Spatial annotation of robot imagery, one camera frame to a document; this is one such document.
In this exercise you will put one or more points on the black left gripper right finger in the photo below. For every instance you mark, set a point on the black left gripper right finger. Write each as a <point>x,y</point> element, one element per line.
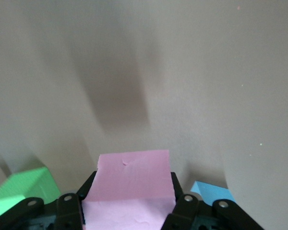
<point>192,213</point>

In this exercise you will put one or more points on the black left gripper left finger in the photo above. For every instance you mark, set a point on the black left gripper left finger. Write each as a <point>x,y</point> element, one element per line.
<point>62,210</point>

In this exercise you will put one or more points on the green foam cube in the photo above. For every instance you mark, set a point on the green foam cube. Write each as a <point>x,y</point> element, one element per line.
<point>24,184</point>

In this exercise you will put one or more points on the pink foam cube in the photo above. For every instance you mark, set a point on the pink foam cube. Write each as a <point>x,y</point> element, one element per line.
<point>132,182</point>

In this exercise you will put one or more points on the blue foam cube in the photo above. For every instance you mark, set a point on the blue foam cube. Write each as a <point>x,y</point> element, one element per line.
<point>213,191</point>

